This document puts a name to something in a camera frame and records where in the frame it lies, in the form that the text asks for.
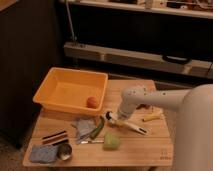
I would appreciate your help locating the metal vertical pole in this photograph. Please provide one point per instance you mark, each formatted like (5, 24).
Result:
(73, 37)

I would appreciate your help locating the orange ball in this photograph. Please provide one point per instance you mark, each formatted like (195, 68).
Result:
(92, 102)

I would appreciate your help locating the dark striped rectangular block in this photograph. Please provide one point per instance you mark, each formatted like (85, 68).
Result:
(55, 139)

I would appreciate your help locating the yellow corn cob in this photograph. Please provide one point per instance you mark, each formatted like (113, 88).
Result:
(151, 117)

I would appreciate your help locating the white dish brush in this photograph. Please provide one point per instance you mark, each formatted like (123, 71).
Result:
(110, 116)

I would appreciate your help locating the green pepper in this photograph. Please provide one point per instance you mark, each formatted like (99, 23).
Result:
(98, 129)

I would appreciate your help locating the wooden shelf board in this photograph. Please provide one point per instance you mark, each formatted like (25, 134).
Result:
(141, 8)

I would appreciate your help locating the orange plastic bin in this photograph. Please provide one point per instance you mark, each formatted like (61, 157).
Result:
(67, 90)

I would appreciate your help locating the light green cup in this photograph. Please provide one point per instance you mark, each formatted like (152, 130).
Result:
(111, 141)

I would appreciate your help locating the grey crumpled cloth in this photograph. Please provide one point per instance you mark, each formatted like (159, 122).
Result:
(84, 128)

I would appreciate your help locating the blue sponge cloth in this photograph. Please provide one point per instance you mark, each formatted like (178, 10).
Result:
(43, 154)

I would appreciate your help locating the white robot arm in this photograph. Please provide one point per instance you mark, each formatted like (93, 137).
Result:
(193, 109)

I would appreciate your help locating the small silver knife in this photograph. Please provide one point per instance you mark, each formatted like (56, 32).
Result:
(92, 142)

